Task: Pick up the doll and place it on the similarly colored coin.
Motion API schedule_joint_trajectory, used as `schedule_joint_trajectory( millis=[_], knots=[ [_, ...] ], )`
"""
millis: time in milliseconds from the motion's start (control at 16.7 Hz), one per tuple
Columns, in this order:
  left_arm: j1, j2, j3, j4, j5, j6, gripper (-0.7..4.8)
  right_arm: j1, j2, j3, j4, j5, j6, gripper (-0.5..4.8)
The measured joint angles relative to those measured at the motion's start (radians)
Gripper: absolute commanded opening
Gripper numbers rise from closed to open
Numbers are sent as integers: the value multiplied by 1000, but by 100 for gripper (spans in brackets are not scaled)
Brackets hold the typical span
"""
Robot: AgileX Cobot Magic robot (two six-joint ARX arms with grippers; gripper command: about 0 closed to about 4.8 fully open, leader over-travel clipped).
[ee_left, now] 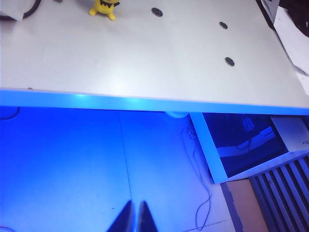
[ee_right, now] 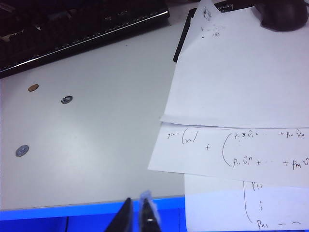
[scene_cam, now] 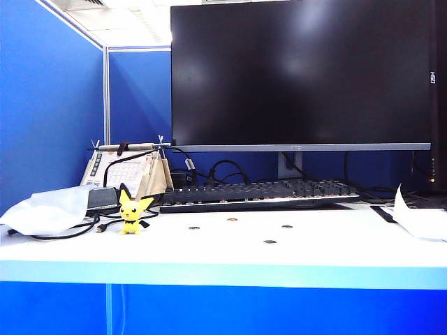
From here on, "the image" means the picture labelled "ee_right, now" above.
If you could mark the white paper with column notes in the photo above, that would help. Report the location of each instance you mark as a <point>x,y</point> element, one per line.
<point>217,210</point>

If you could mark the silver coin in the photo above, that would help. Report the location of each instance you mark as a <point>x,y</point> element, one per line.
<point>66,99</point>
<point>22,150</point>

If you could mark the copper coin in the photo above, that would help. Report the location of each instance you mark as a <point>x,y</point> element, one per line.
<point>33,87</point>

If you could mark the blue desk panel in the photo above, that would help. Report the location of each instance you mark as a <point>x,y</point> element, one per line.
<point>48,224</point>

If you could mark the black desk pad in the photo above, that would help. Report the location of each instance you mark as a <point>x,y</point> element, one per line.
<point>179,43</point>

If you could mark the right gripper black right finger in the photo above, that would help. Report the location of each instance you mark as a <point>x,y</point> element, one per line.
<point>148,215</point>

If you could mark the black computer mouse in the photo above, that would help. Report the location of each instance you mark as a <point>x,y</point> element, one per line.
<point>282,17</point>

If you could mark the white paper with small sketch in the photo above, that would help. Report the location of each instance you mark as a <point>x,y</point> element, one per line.
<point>241,79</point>

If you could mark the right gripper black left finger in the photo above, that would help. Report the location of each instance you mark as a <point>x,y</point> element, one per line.
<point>124,217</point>

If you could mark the black computer keyboard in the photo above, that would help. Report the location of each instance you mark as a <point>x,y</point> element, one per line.
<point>72,24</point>

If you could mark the white paper with bracketed formulas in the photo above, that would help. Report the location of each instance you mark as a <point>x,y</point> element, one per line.
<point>205,164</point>

